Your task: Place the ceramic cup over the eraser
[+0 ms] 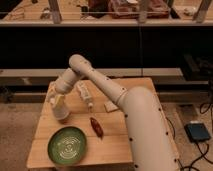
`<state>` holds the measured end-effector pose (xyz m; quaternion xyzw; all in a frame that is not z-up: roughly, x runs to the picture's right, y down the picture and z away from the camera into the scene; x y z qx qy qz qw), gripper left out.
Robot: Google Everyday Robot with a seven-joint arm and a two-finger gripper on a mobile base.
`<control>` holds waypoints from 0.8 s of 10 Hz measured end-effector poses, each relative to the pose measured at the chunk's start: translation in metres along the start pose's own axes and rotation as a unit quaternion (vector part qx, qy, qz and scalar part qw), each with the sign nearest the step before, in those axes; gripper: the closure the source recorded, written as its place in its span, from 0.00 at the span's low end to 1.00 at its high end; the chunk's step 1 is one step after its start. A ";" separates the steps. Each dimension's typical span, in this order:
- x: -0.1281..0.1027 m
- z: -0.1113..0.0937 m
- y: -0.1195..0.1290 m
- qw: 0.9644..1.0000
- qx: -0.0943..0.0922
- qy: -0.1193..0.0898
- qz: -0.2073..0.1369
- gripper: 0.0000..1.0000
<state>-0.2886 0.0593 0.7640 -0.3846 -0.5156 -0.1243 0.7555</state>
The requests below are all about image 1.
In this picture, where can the green ribbed bowl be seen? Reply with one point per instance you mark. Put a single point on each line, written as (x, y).
(67, 146)

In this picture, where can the wooden background workbench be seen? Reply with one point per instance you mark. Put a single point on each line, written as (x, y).
(106, 12)

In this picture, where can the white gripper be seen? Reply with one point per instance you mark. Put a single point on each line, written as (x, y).
(54, 98)

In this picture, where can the white plastic bottle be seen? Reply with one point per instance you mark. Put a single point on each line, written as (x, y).
(85, 94)

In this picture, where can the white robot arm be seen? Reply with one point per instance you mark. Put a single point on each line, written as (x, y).
(152, 146)

